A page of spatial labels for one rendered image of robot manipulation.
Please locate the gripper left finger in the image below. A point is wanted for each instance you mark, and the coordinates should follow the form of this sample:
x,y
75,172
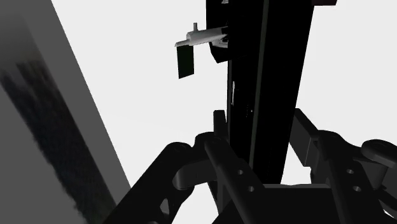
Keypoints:
x,y
186,161

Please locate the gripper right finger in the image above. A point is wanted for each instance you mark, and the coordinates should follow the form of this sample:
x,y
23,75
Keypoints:
x,y
341,161

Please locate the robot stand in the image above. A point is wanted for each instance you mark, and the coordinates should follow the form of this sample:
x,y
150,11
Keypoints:
x,y
273,77

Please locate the grey pointed bar, black flap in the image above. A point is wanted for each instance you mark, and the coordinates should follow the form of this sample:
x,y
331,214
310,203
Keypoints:
x,y
204,36

